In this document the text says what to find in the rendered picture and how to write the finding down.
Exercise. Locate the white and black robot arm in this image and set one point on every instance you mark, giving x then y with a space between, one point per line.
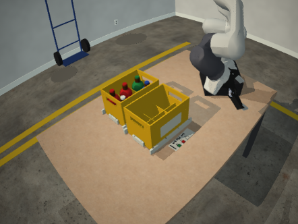
220 41

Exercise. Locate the yellow divided crate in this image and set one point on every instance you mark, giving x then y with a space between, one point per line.
117 111
156 114

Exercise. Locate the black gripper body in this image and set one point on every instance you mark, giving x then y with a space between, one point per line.
228 83

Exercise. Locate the white paper pick list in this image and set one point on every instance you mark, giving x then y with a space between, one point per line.
181 139

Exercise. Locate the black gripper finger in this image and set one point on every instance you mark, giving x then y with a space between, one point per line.
235 99
236 75

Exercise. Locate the blue bottle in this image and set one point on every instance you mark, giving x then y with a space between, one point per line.
146 83

